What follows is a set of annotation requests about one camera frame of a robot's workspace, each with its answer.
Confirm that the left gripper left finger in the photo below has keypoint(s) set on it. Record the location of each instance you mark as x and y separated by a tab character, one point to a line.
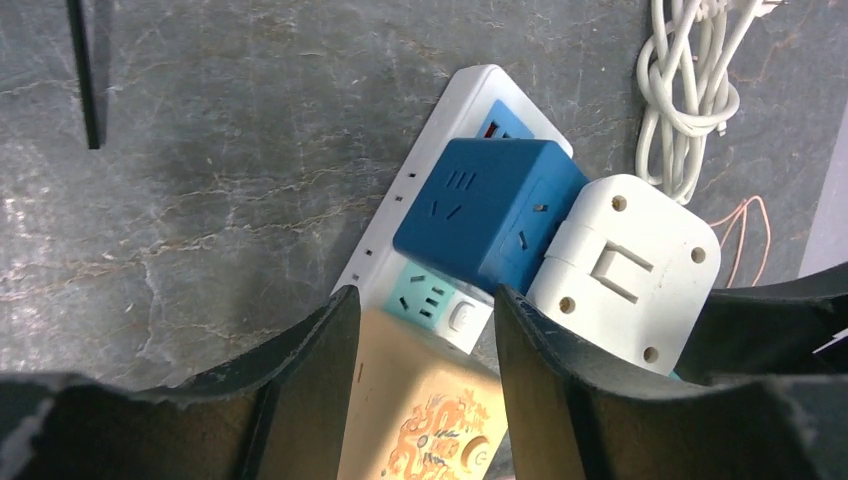
277	411

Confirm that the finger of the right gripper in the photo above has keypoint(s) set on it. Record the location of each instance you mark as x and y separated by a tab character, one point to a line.
784	328

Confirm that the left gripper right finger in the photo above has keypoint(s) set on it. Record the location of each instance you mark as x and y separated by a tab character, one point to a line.
578	412

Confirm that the orange cube adapter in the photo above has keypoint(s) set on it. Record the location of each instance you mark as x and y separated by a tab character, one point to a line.
420	408

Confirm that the white flat adapter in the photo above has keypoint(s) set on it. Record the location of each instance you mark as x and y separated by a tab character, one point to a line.
629	270

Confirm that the blue white cube adapter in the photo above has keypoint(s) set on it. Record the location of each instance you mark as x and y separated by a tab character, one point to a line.
489	209

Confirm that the white long power strip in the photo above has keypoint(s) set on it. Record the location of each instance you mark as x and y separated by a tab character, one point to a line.
481	102

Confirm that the salmon charger with thin cable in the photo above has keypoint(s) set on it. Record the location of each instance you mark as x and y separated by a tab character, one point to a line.
737	220

